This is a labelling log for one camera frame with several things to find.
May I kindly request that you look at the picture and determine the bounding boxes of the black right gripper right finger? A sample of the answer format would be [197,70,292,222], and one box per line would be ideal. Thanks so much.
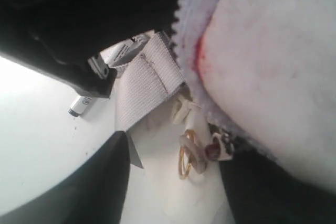
[219,151,335,223]

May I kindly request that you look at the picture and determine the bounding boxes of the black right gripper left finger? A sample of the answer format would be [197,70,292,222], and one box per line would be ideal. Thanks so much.
[1,131,130,223]

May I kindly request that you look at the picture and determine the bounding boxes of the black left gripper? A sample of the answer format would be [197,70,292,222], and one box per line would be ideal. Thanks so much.
[1,0,177,98]

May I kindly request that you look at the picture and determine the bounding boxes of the black and white marker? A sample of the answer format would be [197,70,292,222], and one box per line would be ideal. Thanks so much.
[68,95,97,117]

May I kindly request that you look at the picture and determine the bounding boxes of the white fabric backpack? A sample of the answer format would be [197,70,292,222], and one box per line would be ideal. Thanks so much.
[115,0,335,223]

